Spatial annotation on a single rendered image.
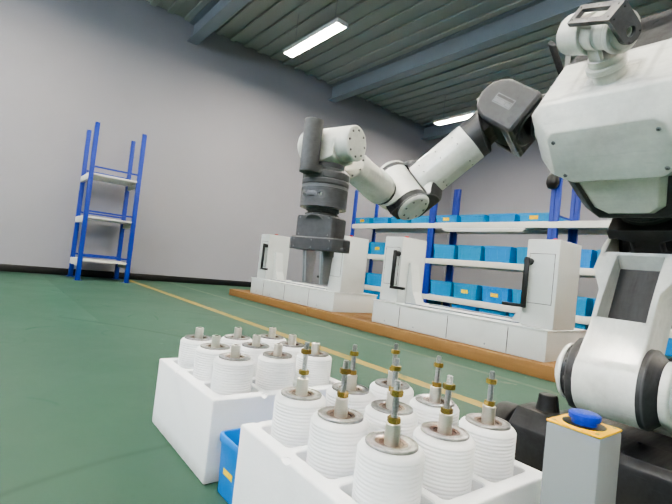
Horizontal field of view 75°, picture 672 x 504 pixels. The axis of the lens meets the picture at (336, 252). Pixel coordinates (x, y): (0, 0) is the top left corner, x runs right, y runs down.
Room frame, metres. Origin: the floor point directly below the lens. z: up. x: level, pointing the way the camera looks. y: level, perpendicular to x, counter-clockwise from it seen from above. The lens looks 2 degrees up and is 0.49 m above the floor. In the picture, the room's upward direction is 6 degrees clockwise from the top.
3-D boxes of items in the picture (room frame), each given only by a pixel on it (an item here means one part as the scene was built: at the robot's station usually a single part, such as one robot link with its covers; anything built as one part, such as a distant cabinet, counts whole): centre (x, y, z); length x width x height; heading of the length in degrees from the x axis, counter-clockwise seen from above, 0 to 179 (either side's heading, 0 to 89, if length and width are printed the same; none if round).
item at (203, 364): (1.15, 0.29, 0.16); 0.10 x 0.10 x 0.18
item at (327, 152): (0.80, 0.03, 0.69); 0.11 x 0.11 x 0.11; 54
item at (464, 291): (6.17, -2.01, 0.36); 0.50 x 0.38 x 0.21; 129
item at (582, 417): (0.61, -0.37, 0.32); 0.04 x 0.04 x 0.02
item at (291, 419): (0.82, 0.03, 0.16); 0.10 x 0.10 x 0.18
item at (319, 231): (0.82, 0.03, 0.58); 0.13 x 0.10 x 0.12; 59
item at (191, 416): (1.22, 0.19, 0.09); 0.39 x 0.39 x 0.18; 38
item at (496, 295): (5.84, -2.30, 0.36); 0.50 x 0.38 x 0.21; 130
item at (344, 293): (4.84, 0.26, 0.45); 1.61 x 0.57 x 0.74; 39
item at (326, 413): (0.72, -0.04, 0.25); 0.08 x 0.08 x 0.01
